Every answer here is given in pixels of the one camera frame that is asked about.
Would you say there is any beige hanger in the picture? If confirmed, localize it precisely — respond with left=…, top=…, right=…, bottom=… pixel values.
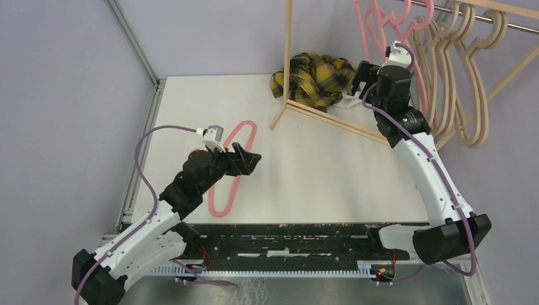
left=454, top=9, right=509, bottom=148
left=435, top=1, right=475, bottom=137
left=425, top=1, right=460, bottom=137
left=413, top=22, right=438, bottom=130

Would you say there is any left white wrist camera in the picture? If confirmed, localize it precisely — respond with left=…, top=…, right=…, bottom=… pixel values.
left=196, top=125, right=226, bottom=153

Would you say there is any yellow plaid shirt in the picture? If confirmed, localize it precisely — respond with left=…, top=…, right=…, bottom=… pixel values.
left=288, top=53, right=356, bottom=112

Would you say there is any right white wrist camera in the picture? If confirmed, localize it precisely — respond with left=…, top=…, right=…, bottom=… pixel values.
left=381, top=41, right=415, bottom=70

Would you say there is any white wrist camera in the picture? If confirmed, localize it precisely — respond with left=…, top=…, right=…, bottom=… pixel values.
left=381, top=41, right=415, bottom=70
left=196, top=125, right=226, bottom=153

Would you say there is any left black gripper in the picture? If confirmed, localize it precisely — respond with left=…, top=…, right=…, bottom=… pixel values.
left=198, top=142, right=261, bottom=194

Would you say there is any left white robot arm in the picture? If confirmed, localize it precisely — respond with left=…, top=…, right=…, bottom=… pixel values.
left=71, top=142, right=262, bottom=304

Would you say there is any metal rack rod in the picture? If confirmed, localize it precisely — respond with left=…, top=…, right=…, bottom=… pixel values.
left=410, top=0, right=539, bottom=34

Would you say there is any white slotted cable duct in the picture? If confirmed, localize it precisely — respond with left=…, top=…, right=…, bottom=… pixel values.
left=148, top=262, right=376, bottom=279

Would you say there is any pink hanger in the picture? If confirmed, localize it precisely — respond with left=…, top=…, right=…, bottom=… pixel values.
left=353, top=1, right=414, bottom=62
left=188, top=120, right=259, bottom=219
left=406, top=1, right=434, bottom=116

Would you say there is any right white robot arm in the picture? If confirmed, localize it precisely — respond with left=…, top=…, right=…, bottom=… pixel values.
left=352, top=61, right=492, bottom=276

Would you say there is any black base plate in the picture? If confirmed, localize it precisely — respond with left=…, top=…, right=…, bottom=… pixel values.
left=180, top=223, right=410, bottom=271

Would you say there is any wooden clothes rack frame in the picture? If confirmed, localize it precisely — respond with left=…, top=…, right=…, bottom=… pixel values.
left=269, top=0, right=539, bottom=150

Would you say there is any white cloth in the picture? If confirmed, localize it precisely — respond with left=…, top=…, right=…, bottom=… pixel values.
left=334, top=94, right=362, bottom=109

